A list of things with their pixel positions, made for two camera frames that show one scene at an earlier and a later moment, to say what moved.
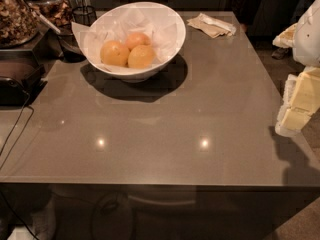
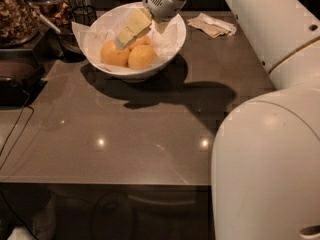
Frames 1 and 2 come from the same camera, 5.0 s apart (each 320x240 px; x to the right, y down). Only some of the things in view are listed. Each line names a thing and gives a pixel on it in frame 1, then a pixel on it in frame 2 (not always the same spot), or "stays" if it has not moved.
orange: x=114 y=54 stays
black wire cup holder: x=84 y=15 stays
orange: x=141 y=57 stays
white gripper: x=308 y=39 → x=156 y=1
